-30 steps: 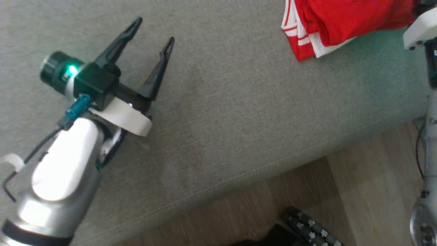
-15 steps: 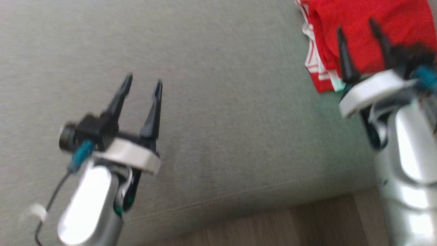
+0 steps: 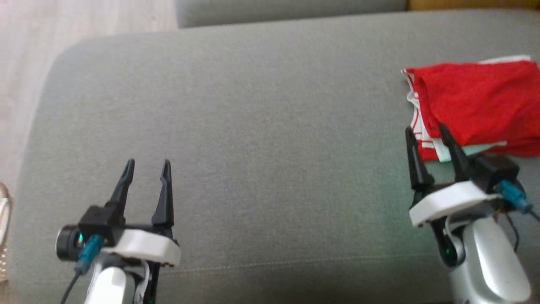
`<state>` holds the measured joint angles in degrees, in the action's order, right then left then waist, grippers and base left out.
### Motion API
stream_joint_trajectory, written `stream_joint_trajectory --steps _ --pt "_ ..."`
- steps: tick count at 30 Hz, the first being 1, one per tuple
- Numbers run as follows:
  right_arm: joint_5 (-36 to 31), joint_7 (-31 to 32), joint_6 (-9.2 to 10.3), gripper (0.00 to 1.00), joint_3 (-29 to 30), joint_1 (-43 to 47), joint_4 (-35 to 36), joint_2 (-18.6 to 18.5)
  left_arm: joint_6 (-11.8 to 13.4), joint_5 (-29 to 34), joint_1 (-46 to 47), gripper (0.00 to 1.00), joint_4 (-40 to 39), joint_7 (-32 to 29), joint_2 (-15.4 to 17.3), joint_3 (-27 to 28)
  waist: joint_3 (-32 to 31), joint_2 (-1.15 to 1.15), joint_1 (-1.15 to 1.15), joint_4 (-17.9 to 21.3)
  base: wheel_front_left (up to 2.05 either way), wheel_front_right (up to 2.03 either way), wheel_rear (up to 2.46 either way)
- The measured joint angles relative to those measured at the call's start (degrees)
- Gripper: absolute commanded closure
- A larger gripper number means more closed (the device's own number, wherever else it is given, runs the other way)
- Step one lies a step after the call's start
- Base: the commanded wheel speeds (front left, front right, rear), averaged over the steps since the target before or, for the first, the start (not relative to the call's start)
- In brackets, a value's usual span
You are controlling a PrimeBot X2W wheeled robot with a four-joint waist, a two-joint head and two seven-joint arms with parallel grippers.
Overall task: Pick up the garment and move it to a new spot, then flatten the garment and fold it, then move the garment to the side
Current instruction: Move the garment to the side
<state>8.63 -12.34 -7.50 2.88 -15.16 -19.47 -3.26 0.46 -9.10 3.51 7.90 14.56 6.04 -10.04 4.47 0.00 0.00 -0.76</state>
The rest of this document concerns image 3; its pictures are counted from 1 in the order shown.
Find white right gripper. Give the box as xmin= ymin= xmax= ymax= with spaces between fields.
xmin=405 ymin=123 xmax=500 ymax=228

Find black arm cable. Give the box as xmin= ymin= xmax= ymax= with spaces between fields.
xmin=504 ymin=211 xmax=540 ymax=254
xmin=61 ymin=270 xmax=83 ymax=304

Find yellow cushion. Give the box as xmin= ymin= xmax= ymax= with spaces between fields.
xmin=407 ymin=0 xmax=540 ymax=11

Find blue right camera connector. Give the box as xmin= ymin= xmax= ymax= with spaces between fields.
xmin=498 ymin=181 xmax=533 ymax=214

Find blue left camera connector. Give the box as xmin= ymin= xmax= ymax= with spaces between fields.
xmin=76 ymin=235 xmax=105 ymax=273

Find red shorts with white stripe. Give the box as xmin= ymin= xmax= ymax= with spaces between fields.
xmin=437 ymin=141 xmax=540 ymax=163

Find blue camera connector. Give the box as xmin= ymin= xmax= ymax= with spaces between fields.
xmin=76 ymin=235 xmax=105 ymax=273
xmin=498 ymin=181 xmax=533 ymax=214

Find red jersey with striped trim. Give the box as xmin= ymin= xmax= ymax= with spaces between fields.
xmin=401 ymin=55 xmax=540 ymax=163

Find grey fabric sofa seat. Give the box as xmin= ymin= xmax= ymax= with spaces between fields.
xmin=8 ymin=9 xmax=540 ymax=304

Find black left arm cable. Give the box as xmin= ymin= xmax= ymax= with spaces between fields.
xmin=61 ymin=270 xmax=83 ymax=304

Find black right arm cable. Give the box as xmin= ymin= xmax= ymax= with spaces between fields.
xmin=504 ymin=211 xmax=540 ymax=254

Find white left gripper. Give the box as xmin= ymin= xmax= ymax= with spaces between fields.
xmin=101 ymin=159 xmax=181 ymax=266

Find grey sofa back cushion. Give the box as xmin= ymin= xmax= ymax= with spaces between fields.
xmin=175 ymin=0 xmax=408 ymax=28

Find woven laundry basket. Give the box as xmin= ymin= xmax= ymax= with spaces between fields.
xmin=0 ymin=182 xmax=11 ymax=283

